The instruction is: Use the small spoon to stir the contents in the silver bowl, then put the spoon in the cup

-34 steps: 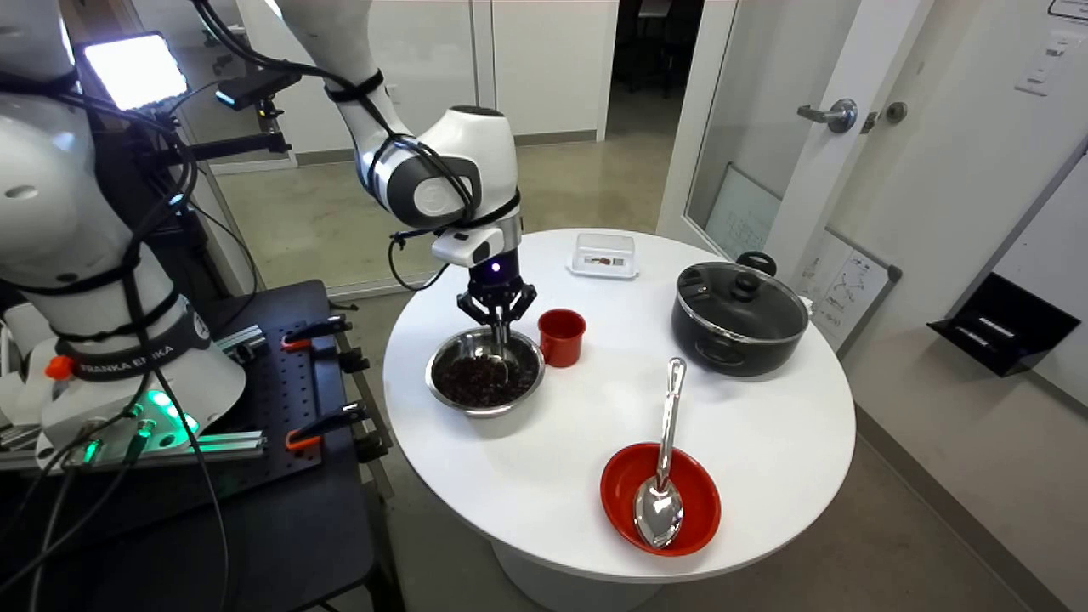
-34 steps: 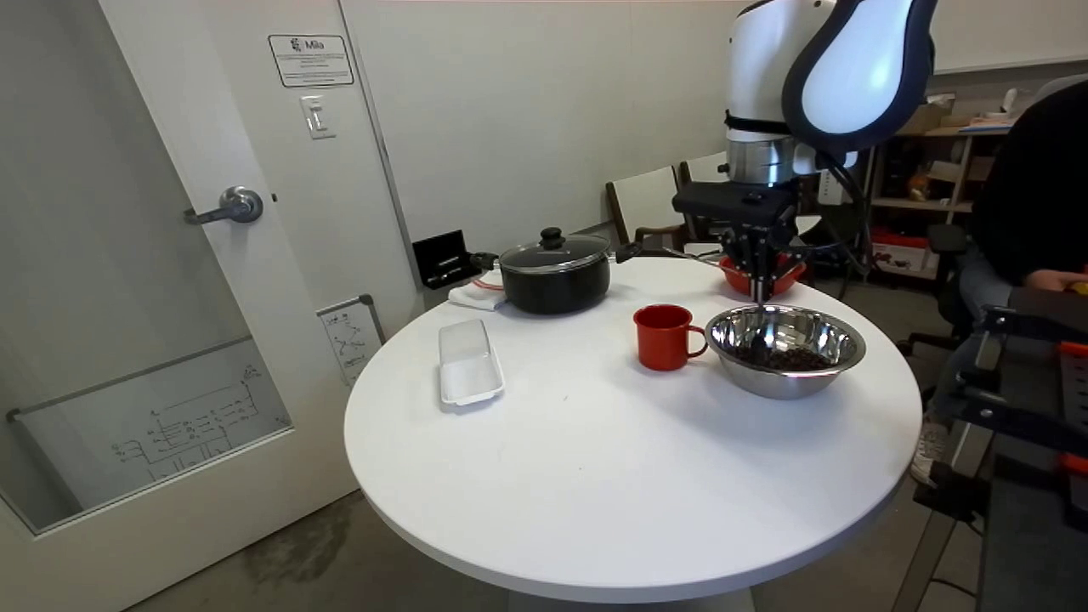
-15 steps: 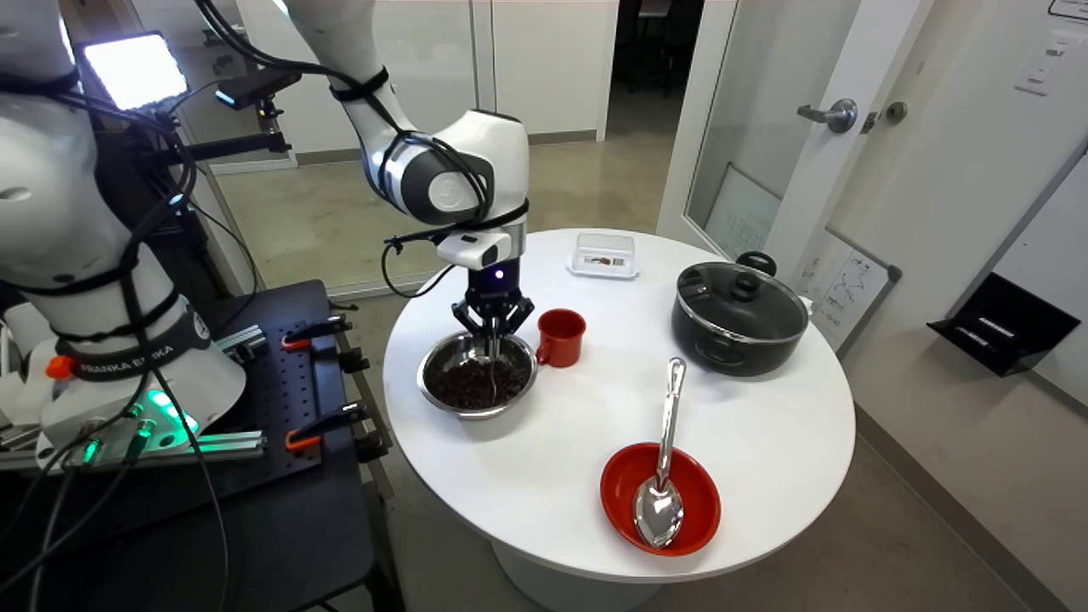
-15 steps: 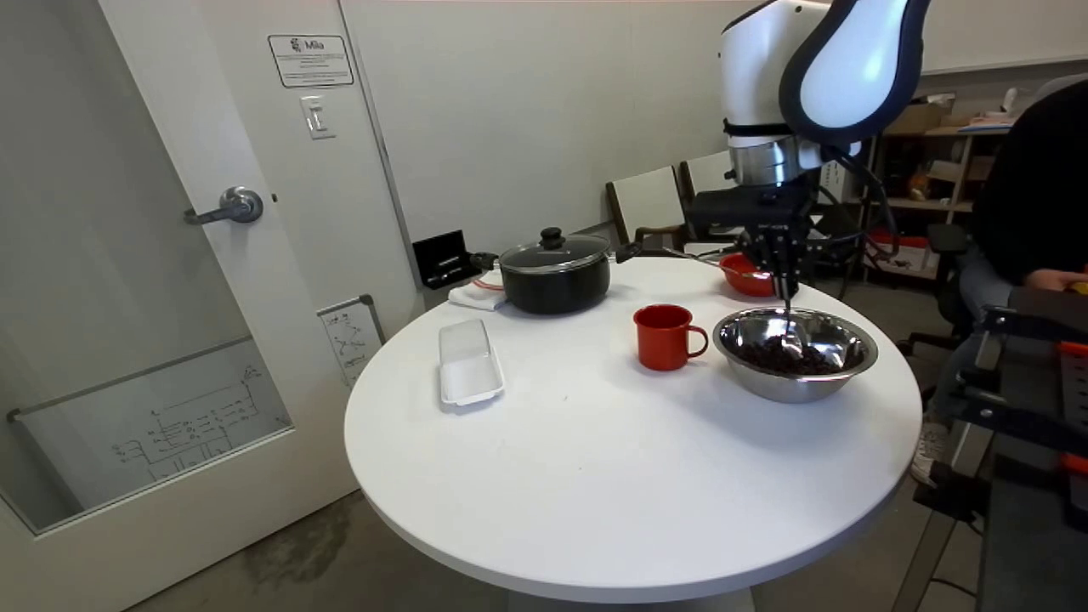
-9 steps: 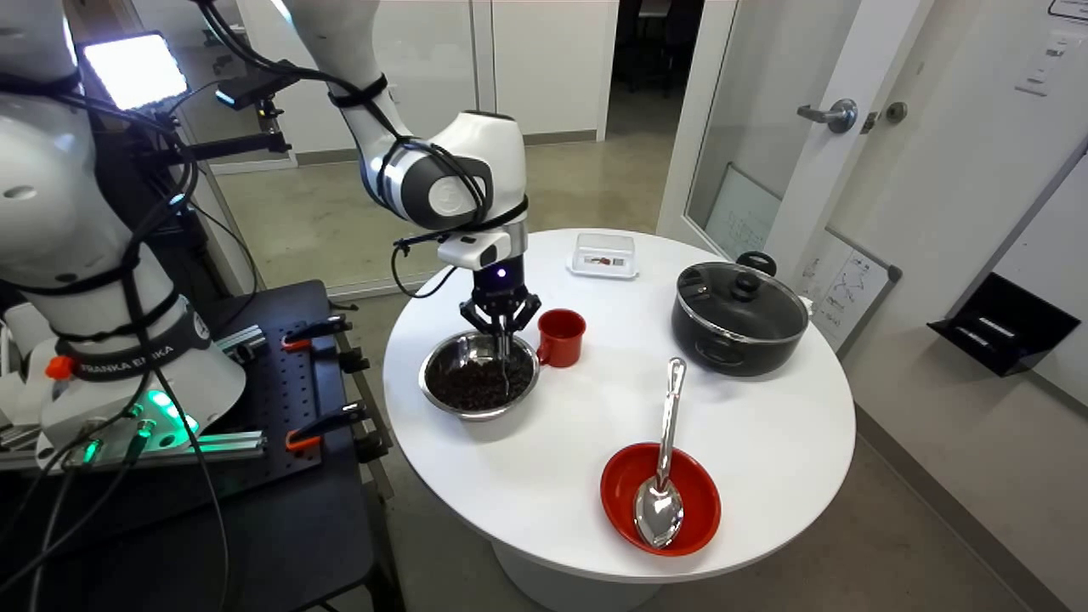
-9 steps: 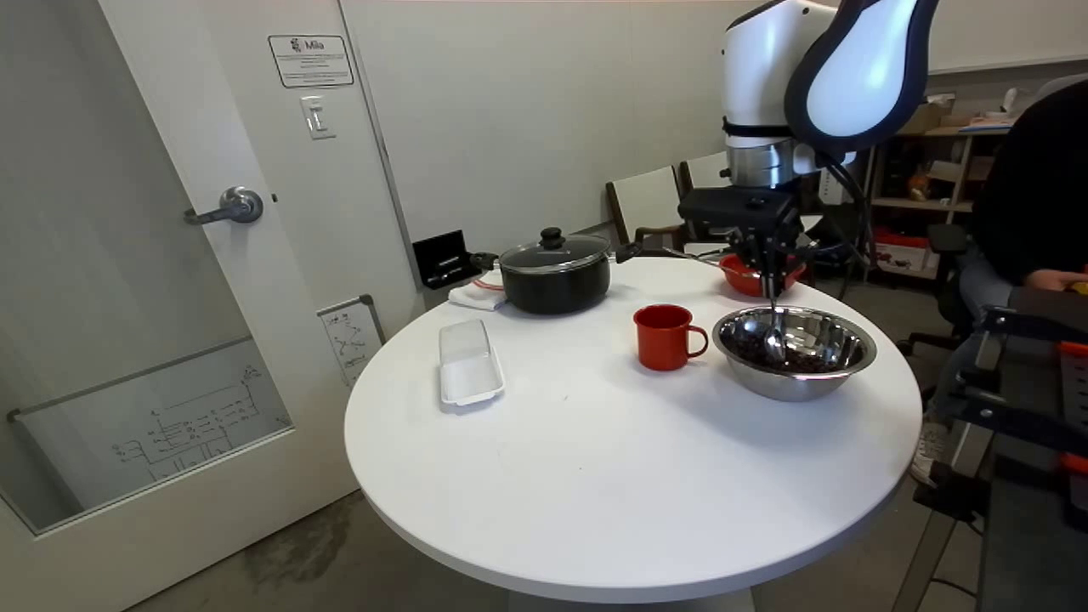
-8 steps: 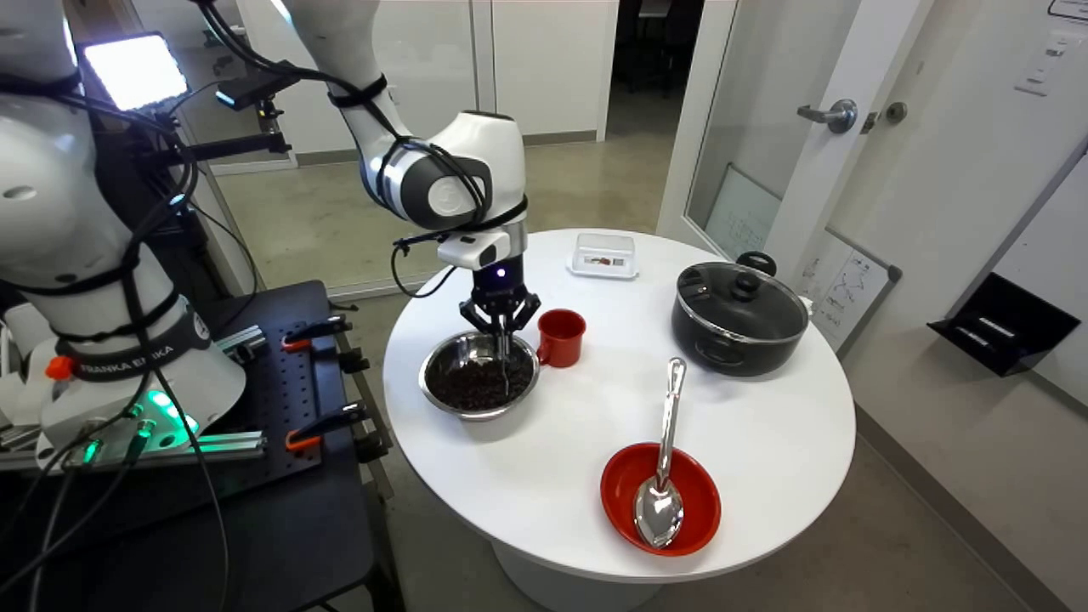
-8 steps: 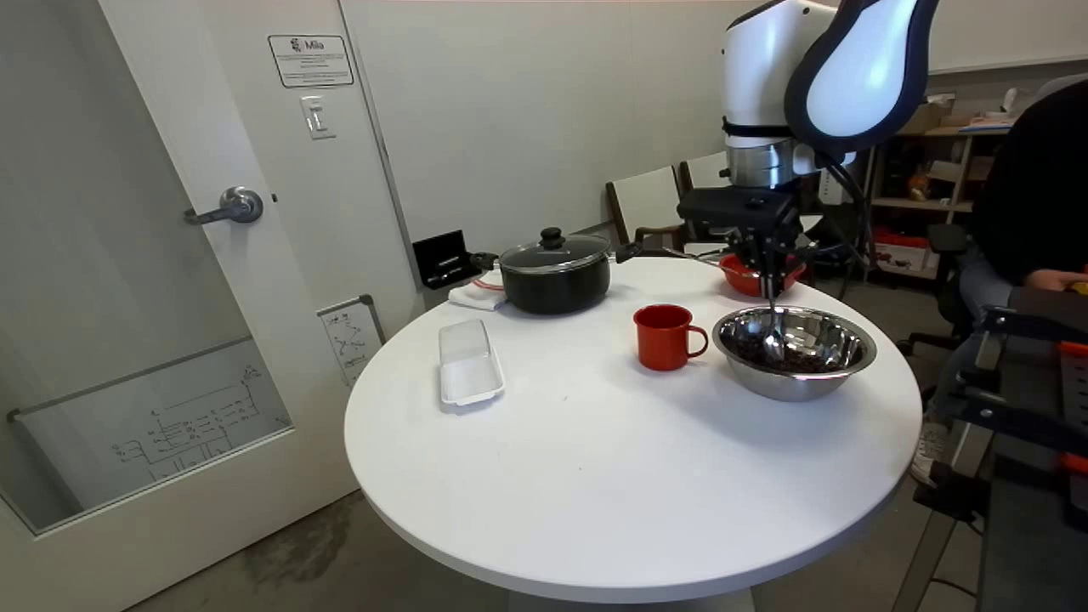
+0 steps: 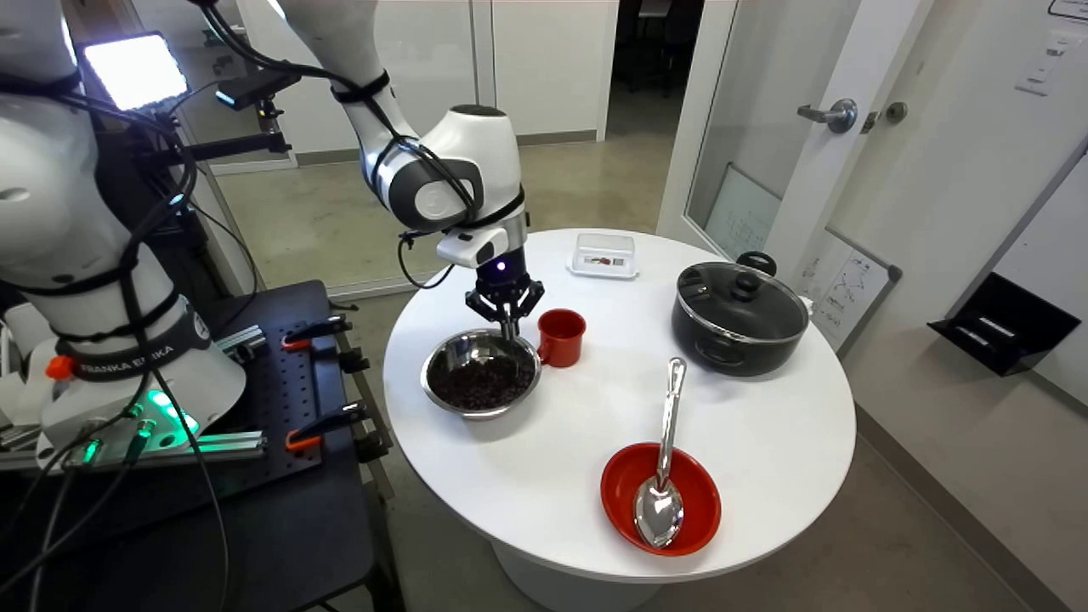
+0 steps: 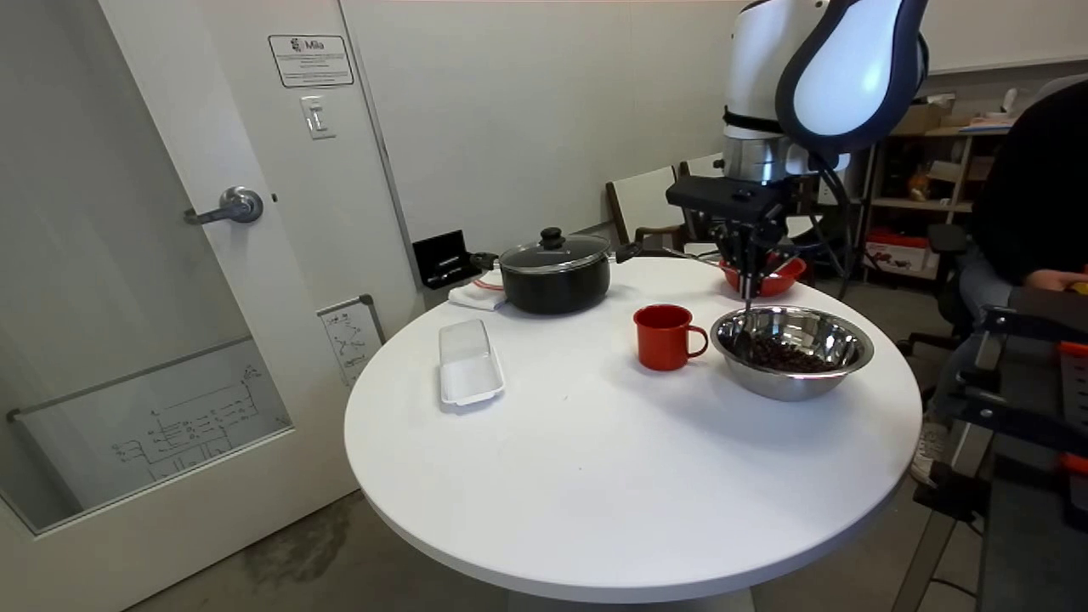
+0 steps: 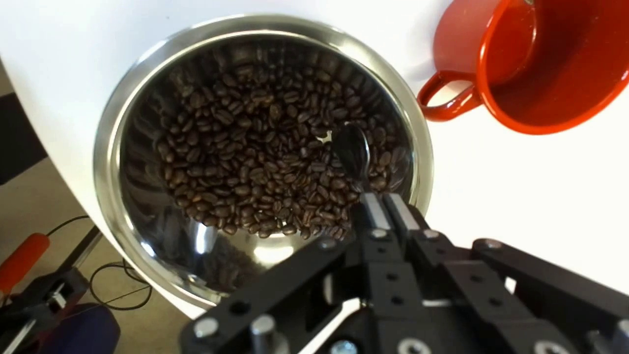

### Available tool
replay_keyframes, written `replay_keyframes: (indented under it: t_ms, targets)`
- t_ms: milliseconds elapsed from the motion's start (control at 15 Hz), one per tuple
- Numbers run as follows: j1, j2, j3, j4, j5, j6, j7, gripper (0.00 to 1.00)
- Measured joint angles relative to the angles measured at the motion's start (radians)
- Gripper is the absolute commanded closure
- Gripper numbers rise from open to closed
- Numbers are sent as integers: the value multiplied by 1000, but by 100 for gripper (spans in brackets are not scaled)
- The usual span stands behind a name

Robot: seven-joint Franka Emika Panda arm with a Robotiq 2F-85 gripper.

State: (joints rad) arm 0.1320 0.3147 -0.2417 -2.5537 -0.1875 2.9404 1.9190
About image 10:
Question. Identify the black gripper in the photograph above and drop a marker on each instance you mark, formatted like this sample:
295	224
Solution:
755	232

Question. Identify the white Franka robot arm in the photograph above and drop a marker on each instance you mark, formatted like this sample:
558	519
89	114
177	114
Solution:
853	70

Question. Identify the dark bowl with food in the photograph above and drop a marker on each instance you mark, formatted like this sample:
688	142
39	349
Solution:
792	382

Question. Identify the red plate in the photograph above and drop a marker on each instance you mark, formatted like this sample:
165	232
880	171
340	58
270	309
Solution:
788	275

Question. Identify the dark coffee beans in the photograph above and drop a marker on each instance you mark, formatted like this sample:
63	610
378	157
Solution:
785	351

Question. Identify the white leaning board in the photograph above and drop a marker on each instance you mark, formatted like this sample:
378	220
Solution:
645	202
703	168

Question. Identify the red enamel mug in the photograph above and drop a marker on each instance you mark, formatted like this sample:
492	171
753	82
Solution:
662	340

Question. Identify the black pot with lid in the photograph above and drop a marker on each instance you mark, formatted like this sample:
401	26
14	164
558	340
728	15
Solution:
557	275

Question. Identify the cluttered storage shelf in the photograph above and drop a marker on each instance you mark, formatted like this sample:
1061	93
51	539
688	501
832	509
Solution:
941	182

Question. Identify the white pink folded cloth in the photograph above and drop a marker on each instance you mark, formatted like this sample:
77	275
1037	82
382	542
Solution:
479	292

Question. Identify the person in black top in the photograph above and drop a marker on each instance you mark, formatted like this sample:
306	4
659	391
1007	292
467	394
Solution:
1030	182

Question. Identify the clear plastic container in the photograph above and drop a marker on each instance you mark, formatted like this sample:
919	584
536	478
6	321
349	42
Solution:
467	369

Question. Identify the small leaning whiteboard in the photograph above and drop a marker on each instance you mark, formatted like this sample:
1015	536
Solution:
349	339

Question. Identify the white door with glass panel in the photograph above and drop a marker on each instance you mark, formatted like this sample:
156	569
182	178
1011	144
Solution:
136	283

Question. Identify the white light switch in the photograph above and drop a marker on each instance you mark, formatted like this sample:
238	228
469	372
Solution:
319	116

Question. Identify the white wall sign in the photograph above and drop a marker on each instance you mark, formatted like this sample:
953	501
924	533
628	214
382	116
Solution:
310	58

